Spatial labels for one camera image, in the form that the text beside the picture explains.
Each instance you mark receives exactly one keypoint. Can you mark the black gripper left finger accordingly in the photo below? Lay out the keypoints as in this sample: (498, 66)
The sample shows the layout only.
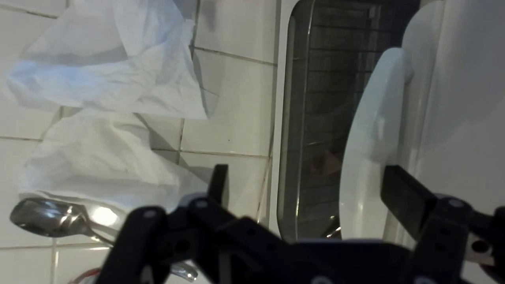
(219, 184)

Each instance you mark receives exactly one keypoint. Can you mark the metal spoon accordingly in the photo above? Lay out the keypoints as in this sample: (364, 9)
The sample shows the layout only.
(61, 217)

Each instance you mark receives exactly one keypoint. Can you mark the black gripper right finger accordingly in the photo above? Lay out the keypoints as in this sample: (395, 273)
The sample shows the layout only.
(408, 198)

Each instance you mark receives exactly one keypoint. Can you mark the toaster oven glass door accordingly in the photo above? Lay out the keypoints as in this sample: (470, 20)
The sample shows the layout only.
(342, 91)

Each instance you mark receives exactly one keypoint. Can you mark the crumpled white paper towel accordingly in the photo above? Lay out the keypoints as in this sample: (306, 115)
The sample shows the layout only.
(124, 55)

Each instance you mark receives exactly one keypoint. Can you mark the white toaster oven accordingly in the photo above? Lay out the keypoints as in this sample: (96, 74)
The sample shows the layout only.
(454, 142)

